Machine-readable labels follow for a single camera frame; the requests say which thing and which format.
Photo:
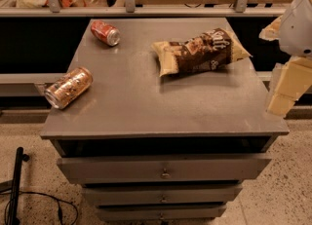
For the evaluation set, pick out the drawer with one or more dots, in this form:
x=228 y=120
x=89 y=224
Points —
x=161 y=194
x=163 y=168
x=131 y=213

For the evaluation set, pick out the grey drawer cabinet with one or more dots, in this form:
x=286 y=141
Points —
x=130 y=110

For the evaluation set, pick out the top drawer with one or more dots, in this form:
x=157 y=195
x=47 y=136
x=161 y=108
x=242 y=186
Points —
x=163 y=168

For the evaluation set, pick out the middle drawer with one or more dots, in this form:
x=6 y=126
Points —
x=161 y=194

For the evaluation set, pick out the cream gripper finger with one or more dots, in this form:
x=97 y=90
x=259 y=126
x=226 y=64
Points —
x=272 y=31
x=288 y=83

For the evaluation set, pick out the grey metal railing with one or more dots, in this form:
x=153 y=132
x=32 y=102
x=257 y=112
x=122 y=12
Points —
x=147 y=8

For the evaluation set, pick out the bottom drawer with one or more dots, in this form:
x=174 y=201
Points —
x=131 y=213

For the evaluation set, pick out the brown chip bag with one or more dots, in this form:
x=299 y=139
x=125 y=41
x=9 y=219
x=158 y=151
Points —
x=207 y=52

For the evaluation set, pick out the red coke can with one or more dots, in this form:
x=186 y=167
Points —
x=105 y=32

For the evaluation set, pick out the orange brown soda can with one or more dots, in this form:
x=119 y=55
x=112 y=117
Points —
x=68 y=87

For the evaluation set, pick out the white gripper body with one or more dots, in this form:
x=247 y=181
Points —
x=298 y=29

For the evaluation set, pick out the black floor stand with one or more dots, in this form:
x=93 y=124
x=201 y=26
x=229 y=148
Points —
x=13 y=187

